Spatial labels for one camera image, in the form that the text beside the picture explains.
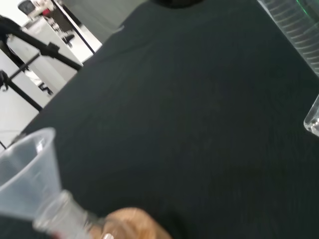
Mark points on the black bench cloth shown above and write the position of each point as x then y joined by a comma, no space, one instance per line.
189,119

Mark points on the translucent plastic funnel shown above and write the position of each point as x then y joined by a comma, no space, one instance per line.
27,169

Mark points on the glass round-bottom flask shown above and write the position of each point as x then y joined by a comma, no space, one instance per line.
64,216

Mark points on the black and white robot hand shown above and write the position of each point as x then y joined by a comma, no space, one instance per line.
177,2

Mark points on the black frame pole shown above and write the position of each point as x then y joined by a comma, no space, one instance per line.
74,27

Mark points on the black camera tripod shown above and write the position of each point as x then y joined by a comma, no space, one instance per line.
47,48

